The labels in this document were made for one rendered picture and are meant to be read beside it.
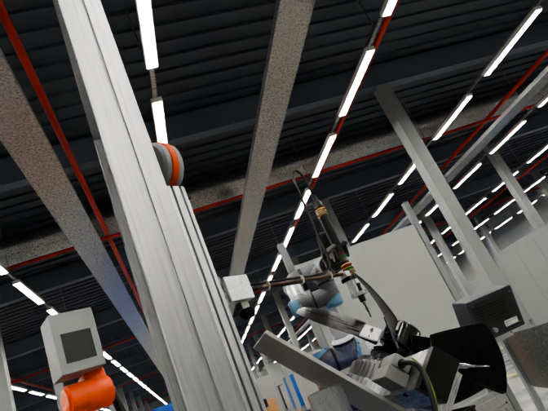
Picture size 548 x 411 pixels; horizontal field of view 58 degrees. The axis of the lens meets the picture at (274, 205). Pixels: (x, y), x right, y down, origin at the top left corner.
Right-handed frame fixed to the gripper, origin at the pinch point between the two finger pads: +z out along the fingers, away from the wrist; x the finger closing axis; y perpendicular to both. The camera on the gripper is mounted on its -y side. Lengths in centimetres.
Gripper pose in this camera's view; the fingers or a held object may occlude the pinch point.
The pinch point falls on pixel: (338, 242)
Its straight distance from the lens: 187.4
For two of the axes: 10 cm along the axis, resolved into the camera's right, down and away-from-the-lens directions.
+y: 3.8, 8.6, -3.4
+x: -9.1, 2.8, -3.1
